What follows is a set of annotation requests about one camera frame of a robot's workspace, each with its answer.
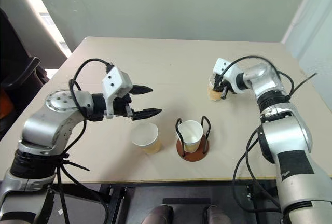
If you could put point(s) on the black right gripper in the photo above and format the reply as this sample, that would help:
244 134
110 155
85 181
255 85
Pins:
222 83

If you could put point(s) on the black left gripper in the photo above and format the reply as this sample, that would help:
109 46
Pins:
121 107

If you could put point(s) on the white paper cup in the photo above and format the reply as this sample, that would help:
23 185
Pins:
190 130
144 134
214 95

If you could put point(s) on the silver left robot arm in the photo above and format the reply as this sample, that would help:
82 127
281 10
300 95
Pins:
44 128

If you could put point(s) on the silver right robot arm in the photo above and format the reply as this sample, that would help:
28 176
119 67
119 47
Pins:
293 141

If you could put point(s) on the black zip tie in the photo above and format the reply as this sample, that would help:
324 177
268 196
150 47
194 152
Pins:
75 165
303 82

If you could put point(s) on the black flat plate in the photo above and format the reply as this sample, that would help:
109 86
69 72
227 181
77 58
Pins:
185 201

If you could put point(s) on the black chair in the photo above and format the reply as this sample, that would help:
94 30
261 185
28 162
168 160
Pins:
15 66

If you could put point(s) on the orange object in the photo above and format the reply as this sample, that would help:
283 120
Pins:
3 104

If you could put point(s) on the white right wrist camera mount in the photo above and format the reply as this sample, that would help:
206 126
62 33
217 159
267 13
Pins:
221 66

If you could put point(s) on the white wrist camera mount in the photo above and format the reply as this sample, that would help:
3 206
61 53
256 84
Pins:
116 82
221 66

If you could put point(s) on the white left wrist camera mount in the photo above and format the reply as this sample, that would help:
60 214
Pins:
116 82

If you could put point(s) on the black table frame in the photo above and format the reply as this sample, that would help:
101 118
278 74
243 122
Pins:
116 200

